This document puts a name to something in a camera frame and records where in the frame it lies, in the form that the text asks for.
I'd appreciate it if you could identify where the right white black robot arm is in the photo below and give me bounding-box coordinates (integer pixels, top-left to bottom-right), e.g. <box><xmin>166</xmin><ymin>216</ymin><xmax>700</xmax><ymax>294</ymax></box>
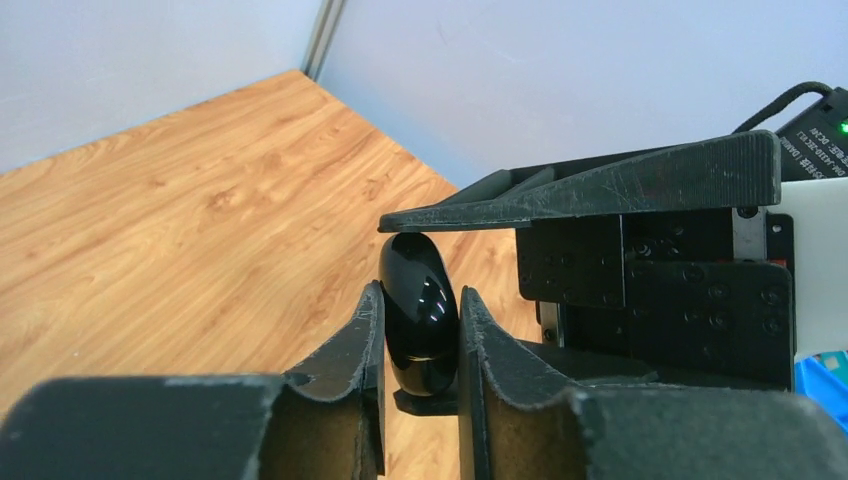
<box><xmin>379</xmin><ymin>82</ymin><xmax>847</xmax><ymax>422</ymax></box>

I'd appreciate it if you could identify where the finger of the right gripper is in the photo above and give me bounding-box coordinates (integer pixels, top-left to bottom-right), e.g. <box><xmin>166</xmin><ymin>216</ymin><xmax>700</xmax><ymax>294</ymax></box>
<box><xmin>393</xmin><ymin>390</ymin><xmax>458</xmax><ymax>416</ymax></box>

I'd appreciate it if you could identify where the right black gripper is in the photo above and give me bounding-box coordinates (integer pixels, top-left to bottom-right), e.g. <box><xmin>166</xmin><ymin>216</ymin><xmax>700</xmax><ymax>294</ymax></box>
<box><xmin>378</xmin><ymin>130</ymin><xmax>795</xmax><ymax>390</ymax></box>

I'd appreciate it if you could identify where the black earbud charging case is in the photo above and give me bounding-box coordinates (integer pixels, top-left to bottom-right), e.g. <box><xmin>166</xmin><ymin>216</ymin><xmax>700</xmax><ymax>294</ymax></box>
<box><xmin>378</xmin><ymin>233</ymin><xmax>459</xmax><ymax>397</ymax></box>

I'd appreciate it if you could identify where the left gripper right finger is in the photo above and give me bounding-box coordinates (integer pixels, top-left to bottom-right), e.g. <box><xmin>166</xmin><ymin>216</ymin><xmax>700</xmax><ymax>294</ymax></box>
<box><xmin>459</xmin><ymin>287</ymin><xmax>847</xmax><ymax>479</ymax></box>

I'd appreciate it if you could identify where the blue plastic bin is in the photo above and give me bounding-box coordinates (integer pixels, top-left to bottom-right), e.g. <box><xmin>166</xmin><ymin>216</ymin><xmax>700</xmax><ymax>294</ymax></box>
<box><xmin>794</xmin><ymin>351</ymin><xmax>847</xmax><ymax>432</ymax></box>

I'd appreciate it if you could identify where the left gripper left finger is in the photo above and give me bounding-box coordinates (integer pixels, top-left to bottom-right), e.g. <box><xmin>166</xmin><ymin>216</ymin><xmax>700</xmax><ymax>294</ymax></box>
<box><xmin>1</xmin><ymin>282</ymin><xmax>385</xmax><ymax>479</ymax></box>

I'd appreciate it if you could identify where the right aluminium corner post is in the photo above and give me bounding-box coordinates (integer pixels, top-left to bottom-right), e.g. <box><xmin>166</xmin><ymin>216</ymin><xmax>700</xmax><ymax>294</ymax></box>
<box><xmin>301</xmin><ymin>0</ymin><xmax>347</xmax><ymax>81</ymax></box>

